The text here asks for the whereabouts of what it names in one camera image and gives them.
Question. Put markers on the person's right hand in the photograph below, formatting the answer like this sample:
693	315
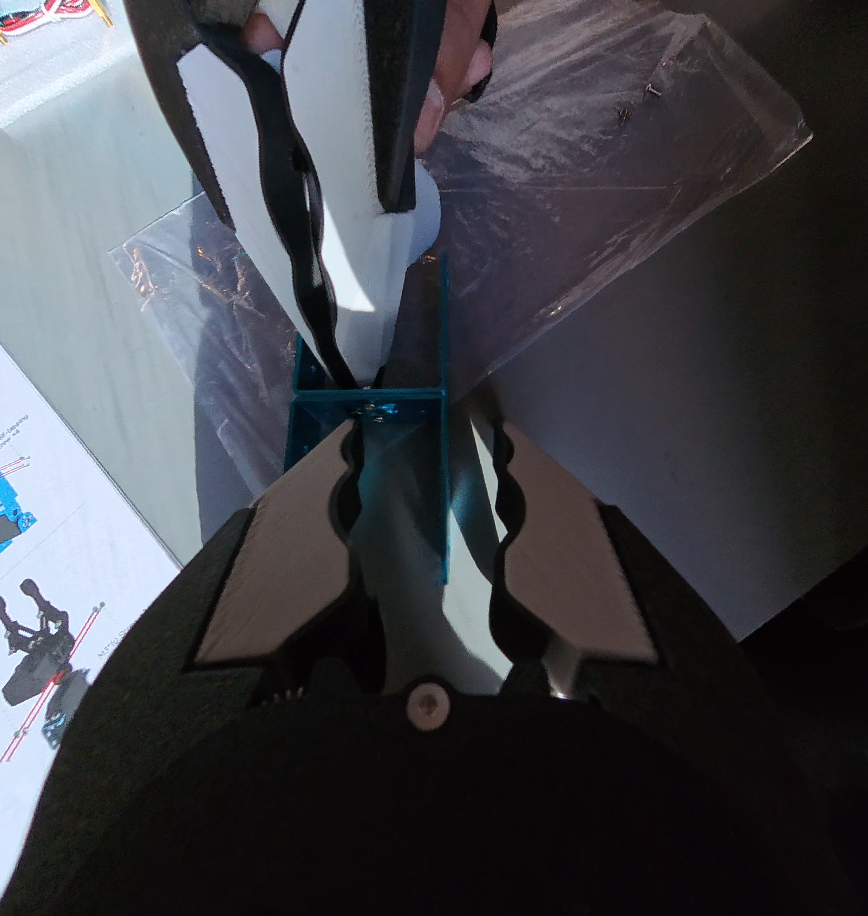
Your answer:
456	57

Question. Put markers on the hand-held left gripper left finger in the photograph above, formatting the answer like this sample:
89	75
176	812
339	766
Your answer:
284	573

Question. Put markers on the white instruction sheet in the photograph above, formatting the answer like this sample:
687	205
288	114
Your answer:
62	544

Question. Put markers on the large clear plastic bag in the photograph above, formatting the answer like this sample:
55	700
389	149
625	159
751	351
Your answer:
635	215

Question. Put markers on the small clear plastic bag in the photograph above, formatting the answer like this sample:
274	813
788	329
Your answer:
162	286

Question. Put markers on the blue metal bracket assembly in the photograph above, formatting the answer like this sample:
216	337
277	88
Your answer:
391	415

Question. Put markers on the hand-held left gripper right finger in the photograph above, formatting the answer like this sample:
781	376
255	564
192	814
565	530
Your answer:
577	573

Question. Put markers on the white foam tray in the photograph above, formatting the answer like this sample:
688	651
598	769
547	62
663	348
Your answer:
62	72

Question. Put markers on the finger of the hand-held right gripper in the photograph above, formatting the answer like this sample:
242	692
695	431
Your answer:
351	129
248	158

